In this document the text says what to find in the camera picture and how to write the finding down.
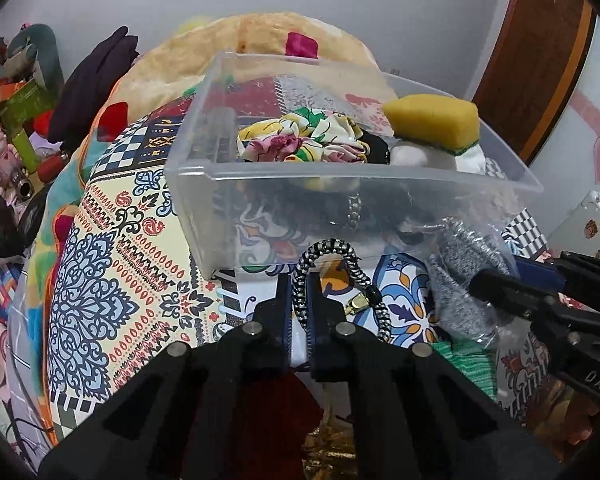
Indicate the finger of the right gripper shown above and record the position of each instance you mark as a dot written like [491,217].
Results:
[510,295]
[539,275]

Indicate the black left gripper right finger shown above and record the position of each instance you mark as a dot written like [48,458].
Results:
[413,414]

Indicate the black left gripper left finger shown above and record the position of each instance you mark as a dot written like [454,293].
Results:
[211,412]

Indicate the red velvet pouch gold bow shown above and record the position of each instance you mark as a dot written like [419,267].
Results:
[299,439]

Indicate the green knitted cloth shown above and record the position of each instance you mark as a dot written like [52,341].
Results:
[476,363]

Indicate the yellow green sponge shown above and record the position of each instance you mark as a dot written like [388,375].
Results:
[449,124]

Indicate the floral fabric scrunchie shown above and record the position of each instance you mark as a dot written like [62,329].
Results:
[304,135]

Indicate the clear plastic storage bin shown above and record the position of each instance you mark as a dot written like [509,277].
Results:
[238,214]

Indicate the white soft cloth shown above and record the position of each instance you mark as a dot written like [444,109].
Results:
[410,154]

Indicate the grey fabric in plastic bag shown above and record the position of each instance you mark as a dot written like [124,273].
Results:
[459,253]

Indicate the white stickered case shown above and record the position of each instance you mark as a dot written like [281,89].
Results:
[580,232]

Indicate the patterned colourful bedsheet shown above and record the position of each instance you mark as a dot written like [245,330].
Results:
[111,282]

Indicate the pink bunny toy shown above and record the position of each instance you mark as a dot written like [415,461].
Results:
[12,174]

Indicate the dark purple garment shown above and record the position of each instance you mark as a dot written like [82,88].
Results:
[89,86]

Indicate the green teal plush toy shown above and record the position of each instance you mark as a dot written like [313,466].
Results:
[34,52]

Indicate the brown wooden door frame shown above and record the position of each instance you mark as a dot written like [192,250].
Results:
[533,69]

